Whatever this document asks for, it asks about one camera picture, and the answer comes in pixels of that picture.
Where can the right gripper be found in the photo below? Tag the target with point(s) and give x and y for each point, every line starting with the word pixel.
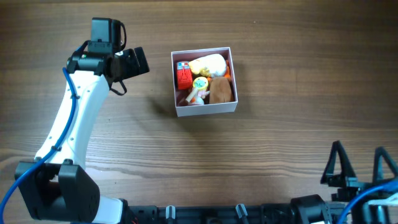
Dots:
pixel 352 182

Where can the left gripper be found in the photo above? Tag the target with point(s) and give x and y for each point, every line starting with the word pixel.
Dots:
pixel 131 57

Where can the red toy fire truck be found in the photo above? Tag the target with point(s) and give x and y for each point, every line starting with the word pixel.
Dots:
pixel 184 75

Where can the yellow wooden rattle drum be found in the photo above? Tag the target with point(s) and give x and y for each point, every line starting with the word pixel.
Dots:
pixel 199 88

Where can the white pink-lined cardboard box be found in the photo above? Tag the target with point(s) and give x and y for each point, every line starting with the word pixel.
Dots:
pixel 187 55

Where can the white yellow plush duck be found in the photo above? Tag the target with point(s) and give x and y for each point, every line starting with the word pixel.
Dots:
pixel 211 66

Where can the brown plush toy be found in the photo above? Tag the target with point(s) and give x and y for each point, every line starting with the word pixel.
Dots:
pixel 220 90

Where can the pink white toy figure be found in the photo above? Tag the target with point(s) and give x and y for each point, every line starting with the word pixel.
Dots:
pixel 196 97

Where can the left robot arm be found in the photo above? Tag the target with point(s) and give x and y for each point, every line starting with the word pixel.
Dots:
pixel 55 185

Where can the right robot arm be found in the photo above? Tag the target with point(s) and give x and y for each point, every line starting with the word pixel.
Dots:
pixel 367 202

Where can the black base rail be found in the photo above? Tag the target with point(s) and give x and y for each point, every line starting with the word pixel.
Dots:
pixel 261 214

